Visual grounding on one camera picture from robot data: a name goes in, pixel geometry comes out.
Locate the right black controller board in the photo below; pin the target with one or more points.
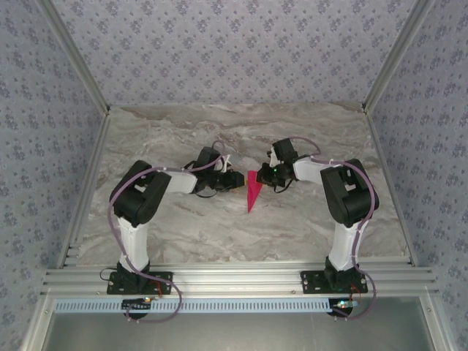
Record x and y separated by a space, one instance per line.
340 309

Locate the left black controller board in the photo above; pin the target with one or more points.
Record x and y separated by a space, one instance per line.
133 304

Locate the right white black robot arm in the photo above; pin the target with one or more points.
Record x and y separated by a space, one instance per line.
345 241

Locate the aluminium side rail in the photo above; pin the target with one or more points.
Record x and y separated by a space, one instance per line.
389 190
86 190

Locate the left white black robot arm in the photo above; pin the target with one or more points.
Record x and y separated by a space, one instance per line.
137 241

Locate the aluminium frame post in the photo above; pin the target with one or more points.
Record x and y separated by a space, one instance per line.
78 64
396 58

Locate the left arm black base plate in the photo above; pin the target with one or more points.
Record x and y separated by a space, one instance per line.
161 283

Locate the aluminium mounting rail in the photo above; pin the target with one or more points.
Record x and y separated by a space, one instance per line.
237 279

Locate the black controller board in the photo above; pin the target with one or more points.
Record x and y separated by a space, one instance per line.
133 304
340 309

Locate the grey metal sheet panel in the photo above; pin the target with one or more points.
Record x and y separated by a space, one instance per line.
237 332

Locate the pink paper sheet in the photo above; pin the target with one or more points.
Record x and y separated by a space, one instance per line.
253 194

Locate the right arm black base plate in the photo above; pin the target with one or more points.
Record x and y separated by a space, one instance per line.
312 281

